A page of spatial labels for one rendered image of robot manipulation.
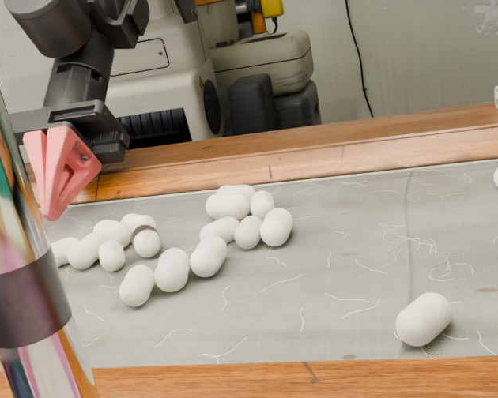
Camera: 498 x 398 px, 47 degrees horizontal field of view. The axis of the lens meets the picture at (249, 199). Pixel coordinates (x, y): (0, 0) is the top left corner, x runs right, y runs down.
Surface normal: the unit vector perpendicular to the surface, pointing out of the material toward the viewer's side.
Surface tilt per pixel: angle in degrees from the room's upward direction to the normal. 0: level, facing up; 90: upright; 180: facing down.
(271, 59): 90
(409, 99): 90
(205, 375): 0
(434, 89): 90
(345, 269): 0
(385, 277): 0
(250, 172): 45
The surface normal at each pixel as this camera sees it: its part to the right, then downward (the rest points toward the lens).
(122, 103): -0.15, 0.48
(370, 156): -0.26, -0.40
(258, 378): -0.18, -0.93
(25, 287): 0.54, 0.18
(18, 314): 0.26, 0.28
